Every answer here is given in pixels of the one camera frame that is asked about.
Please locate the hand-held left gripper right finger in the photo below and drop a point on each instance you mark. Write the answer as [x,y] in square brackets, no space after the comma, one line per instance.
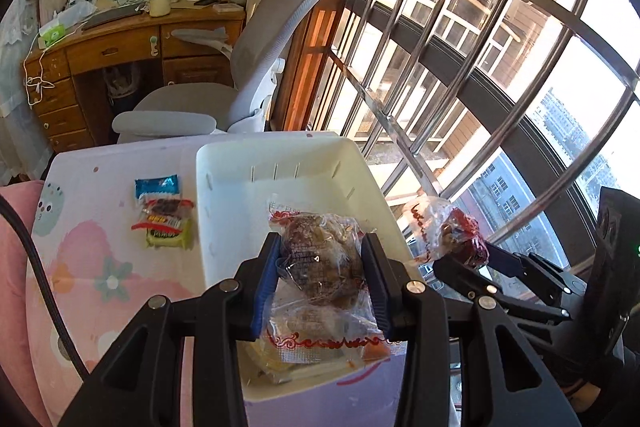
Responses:
[377,282]

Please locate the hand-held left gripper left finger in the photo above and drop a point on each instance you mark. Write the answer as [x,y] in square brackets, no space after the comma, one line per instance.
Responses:
[262,287]

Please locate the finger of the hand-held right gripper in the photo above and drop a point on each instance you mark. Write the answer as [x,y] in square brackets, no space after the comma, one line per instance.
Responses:
[505,259]
[465,279]

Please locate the clear packet with red filling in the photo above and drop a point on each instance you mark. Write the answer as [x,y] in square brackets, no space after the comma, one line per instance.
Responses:
[457,227]

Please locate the brown pastry clear packet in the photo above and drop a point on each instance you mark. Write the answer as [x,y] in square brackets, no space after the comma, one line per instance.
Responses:
[320,257]

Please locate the large clear bread packet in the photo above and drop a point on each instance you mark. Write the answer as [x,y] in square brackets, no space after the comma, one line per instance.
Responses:
[285,366]

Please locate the white plastic storage bin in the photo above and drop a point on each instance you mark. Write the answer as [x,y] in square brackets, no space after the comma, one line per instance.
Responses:
[280,167]

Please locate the yellow green snack packet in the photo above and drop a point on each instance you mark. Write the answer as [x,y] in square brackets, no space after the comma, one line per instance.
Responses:
[167,237]

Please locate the dark candy clear packet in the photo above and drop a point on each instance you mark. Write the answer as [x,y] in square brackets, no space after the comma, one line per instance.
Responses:
[167,207]

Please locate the blue snack packet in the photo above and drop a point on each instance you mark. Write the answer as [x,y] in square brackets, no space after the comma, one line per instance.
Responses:
[157,187]

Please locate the pastel printed tablecloth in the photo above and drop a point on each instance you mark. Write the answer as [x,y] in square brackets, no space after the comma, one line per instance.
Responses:
[100,207]

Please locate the metal window grille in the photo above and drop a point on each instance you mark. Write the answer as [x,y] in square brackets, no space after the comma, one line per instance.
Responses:
[450,57]

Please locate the pink blanket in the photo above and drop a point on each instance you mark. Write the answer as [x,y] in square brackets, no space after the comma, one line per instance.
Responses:
[15,257]

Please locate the grey waste basket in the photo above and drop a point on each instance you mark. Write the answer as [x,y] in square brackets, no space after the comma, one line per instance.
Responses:
[120,82]

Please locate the small white green hook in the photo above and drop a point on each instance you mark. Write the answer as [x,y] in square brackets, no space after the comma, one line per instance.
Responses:
[154,46]

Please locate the grey office chair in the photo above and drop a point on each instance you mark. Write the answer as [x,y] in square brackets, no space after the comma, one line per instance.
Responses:
[280,22]

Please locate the wooden desk with drawers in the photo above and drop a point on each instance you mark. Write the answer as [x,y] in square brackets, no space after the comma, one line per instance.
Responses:
[115,49]

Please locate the cream cup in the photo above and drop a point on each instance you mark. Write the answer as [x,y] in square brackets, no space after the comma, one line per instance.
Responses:
[161,5]

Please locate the dark keyboard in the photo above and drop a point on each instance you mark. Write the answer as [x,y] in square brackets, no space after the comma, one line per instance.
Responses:
[112,16]

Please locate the green tissue box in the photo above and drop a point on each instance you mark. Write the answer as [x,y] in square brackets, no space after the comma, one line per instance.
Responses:
[54,36]

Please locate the white lace dust cover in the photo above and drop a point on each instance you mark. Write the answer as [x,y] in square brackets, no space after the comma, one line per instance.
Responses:
[15,72]

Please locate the white plastic bag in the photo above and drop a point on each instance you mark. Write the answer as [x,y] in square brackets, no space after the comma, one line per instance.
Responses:
[75,13]

